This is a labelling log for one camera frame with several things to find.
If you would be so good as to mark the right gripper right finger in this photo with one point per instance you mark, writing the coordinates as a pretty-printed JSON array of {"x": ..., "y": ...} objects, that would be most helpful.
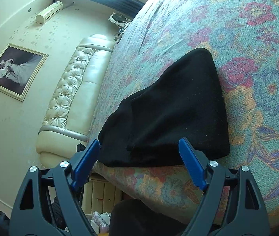
[{"x": 231, "y": 204}]

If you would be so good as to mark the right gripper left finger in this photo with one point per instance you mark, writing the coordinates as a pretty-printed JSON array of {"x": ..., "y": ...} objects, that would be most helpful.
[{"x": 32, "y": 212}]

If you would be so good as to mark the black pants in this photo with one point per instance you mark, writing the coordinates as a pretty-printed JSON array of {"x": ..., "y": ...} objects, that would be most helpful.
[{"x": 185, "y": 102}]

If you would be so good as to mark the cream bedside cabinet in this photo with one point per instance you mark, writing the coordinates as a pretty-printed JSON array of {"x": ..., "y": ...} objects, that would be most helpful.
[{"x": 100, "y": 195}]

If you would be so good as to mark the cream tufted leather headboard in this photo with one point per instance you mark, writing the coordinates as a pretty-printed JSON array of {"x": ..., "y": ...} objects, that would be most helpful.
[{"x": 70, "y": 111}]

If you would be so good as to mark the framed wedding photo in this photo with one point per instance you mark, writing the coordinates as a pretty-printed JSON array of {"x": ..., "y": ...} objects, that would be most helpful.
[{"x": 18, "y": 68}]

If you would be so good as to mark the white desk fan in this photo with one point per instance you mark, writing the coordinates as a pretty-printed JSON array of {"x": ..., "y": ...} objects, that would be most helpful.
[{"x": 119, "y": 20}]

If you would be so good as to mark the white wall air conditioner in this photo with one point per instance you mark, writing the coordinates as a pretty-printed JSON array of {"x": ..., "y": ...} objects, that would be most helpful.
[{"x": 45, "y": 15}]

